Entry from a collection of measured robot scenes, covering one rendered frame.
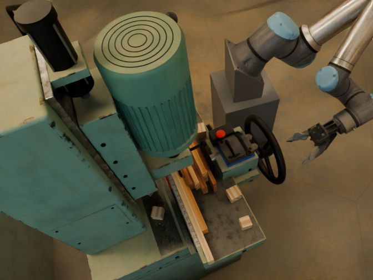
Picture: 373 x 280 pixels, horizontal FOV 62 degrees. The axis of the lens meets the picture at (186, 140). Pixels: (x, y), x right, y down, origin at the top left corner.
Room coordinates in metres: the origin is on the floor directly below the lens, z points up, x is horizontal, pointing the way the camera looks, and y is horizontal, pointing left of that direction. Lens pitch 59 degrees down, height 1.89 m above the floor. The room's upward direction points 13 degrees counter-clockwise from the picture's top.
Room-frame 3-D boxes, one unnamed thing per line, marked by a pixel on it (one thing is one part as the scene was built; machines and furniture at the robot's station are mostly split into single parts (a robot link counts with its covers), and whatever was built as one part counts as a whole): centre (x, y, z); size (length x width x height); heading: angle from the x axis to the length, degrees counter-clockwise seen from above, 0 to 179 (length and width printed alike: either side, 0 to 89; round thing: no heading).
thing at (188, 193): (0.54, 0.06, 0.92); 0.60 x 0.02 x 0.04; 11
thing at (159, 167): (0.46, 0.07, 1.03); 0.14 x 0.07 x 0.09; 101
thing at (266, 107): (1.07, -0.37, 0.28); 0.30 x 0.30 x 0.55; 3
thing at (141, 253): (0.44, 0.17, 0.76); 0.57 x 0.45 x 0.09; 101
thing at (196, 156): (0.50, -0.02, 0.94); 0.17 x 0.02 x 0.07; 11
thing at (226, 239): (0.47, -0.06, 0.87); 0.61 x 0.30 x 0.06; 11
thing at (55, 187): (0.41, 0.33, 1.16); 0.22 x 0.22 x 0.72; 11
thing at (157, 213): (0.37, 0.16, 0.82); 0.04 x 0.04 x 0.04; 70
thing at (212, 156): (0.48, -0.08, 0.95); 0.09 x 0.07 x 0.09; 11
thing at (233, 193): (0.35, -0.11, 0.92); 0.04 x 0.04 x 0.03; 15
